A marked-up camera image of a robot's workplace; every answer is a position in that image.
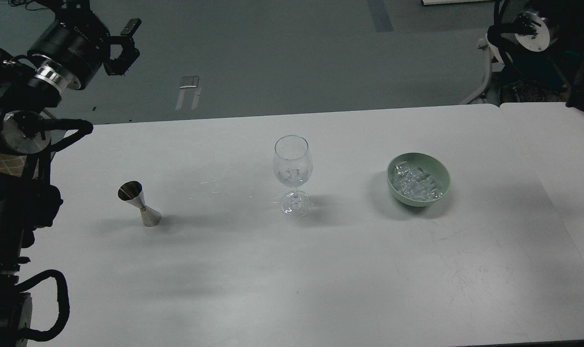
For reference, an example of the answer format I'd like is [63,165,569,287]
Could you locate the checkered beige cloth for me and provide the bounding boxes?
[0,153,27,176]

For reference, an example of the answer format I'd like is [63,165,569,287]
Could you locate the clear wine glass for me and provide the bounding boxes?
[274,134,313,216]

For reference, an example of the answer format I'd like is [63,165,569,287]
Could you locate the steel cocktail jigger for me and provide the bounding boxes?
[117,181,162,227]

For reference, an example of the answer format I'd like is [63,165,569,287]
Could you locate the black floor cable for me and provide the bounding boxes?
[0,0,56,21]

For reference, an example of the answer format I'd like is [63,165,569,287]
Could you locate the grey white office chair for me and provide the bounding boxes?
[459,36,517,106]

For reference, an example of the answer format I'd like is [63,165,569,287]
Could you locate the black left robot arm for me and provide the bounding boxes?
[0,0,142,347]

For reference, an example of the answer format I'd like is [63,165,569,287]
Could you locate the green bowl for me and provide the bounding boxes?
[386,152,451,207]

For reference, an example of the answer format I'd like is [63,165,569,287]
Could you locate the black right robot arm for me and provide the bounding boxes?
[486,0,584,112]

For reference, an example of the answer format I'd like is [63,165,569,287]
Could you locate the metal floor plate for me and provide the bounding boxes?
[178,75,200,89]

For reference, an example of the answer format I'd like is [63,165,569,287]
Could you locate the clear ice cubes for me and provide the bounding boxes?
[391,161,444,202]

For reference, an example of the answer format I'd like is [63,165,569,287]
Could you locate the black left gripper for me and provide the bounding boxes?
[27,0,142,90]

